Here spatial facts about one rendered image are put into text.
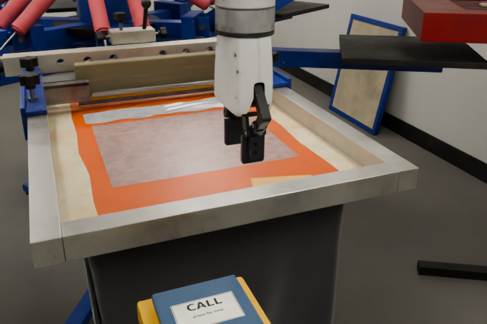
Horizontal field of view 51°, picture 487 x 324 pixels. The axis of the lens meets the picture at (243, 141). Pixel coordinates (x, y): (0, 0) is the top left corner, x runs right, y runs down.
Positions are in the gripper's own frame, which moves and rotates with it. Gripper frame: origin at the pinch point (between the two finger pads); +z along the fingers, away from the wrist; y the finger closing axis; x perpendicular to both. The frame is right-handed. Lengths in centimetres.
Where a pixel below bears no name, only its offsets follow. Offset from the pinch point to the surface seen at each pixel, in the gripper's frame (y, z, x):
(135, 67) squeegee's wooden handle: -58, 3, -4
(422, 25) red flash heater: -68, 0, 86
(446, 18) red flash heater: -64, -2, 91
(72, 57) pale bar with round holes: -80, 5, -17
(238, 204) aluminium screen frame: 2.0, 8.5, -1.5
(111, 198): -12.2, 12.1, -17.2
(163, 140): -32.6, 12.0, -4.1
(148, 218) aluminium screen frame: 1.5, 8.5, -14.1
